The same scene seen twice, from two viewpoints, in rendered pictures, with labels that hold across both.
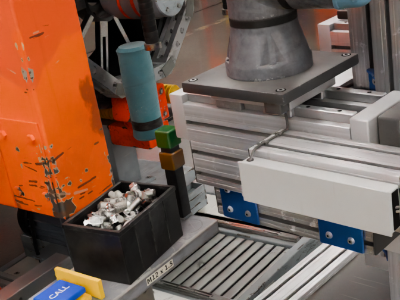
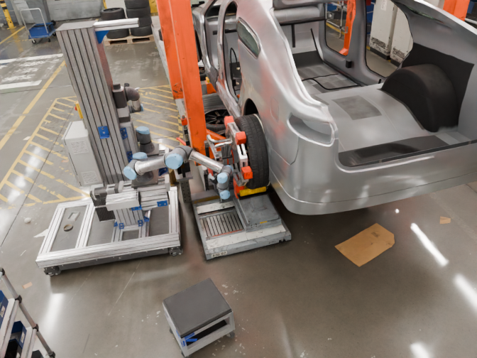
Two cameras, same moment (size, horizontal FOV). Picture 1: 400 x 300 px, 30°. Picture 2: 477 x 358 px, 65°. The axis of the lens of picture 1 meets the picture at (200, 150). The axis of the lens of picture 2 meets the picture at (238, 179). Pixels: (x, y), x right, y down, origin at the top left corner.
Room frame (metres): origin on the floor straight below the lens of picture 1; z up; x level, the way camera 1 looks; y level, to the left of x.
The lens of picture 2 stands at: (3.88, -2.18, 2.55)
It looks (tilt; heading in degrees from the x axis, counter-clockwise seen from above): 34 degrees down; 127
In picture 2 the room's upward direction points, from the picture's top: 5 degrees counter-clockwise
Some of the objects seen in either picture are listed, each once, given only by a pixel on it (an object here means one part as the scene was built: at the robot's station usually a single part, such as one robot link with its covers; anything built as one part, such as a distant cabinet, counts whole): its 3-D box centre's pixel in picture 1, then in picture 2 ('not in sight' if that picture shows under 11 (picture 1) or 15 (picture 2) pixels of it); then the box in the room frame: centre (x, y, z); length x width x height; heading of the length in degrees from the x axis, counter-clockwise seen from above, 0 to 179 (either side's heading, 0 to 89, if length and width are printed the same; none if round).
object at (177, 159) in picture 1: (171, 158); not in sight; (1.48, 0.06, 0.59); 0.04 x 0.04 x 0.04; 50
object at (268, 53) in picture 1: (265, 40); (145, 145); (1.25, -0.14, 0.87); 0.15 x 0.15 x 0.10
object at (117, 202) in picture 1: (124, 227); (181, 163); (1.35, 0.17, 0.51); 0.20 x 0.14 x 0.13; 147
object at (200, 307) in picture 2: not in sight; (199, 319); (2.53, -1.02, 0.17); 0.43 x 0.36 x 0.34; 65
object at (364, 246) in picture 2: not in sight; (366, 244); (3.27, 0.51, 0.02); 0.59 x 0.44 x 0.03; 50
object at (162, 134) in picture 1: (168, 137); not in sight; (1.48, 0.06, 0.64); 0.04 x 0.04 x 0.04; 50
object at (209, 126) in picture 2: not in sight; (221, 124); (1.00, 1.33, 0.39); 0.66 x 0.66 x 0.24
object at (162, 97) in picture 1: (136, 115); (243, 187); (2.14, 0.17, 0.48); 0.16 x 0.12 x 0.17; 50
